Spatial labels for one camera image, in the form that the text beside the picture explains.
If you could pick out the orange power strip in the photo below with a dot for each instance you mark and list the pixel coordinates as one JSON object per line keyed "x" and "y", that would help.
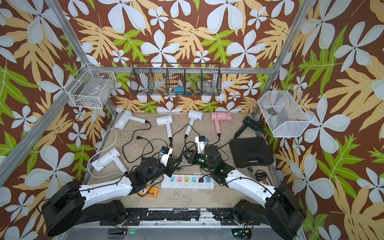
{"x": 149, "y": 191}

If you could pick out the white mesh basket right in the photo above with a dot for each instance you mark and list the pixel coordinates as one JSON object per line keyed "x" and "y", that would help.
{"x": 285, "y": 113}

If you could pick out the white multicolour power strip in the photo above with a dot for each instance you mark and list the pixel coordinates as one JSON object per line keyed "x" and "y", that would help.
{"x": 190, "y": 182}

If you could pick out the large white hair dryer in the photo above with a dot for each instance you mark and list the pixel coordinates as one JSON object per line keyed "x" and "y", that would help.
{"x": 112, "y": 156}

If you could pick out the white hair dryer far left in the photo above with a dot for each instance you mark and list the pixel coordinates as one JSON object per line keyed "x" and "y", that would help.
{"x": 127, "y": 116}

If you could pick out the pink hair dryer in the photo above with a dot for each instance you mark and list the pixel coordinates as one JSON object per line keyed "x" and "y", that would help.
{"x": 217, "y": 117}

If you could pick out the black mounting rail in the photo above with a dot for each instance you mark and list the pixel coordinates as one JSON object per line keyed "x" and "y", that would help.
{"x": 139, "y": 216}

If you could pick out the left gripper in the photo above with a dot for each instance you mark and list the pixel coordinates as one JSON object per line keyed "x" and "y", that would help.
{"x": 170, "y": 168}

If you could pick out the white wire basket left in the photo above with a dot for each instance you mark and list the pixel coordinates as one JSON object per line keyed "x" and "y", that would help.
{"x": 92, "y": 88}

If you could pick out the ratchet wrench tool set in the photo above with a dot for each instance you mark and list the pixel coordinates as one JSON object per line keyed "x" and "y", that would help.
{"x": 259, "y": 175}

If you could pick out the black plastic tool case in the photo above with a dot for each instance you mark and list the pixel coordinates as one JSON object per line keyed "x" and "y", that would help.
{"x": 248, "y": 152}

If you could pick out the black hair dryer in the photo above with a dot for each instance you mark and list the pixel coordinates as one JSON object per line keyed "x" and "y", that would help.
{"x": 249, "y": 122}

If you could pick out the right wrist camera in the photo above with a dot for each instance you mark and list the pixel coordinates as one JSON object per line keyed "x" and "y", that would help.
{"x": 201, "y": 142}

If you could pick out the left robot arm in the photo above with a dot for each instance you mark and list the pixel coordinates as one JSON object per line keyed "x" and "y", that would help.
{"x": 76, "y": 204}

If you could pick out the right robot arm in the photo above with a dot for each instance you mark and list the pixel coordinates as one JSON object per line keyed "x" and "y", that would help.
{"x": 275, "y": 206}

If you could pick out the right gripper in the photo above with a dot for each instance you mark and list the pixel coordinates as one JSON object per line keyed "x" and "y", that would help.
{"x": 193, "y": 157}

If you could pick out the black wire basket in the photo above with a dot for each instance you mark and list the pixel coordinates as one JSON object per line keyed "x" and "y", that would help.
{"x": 195, "y": 79}

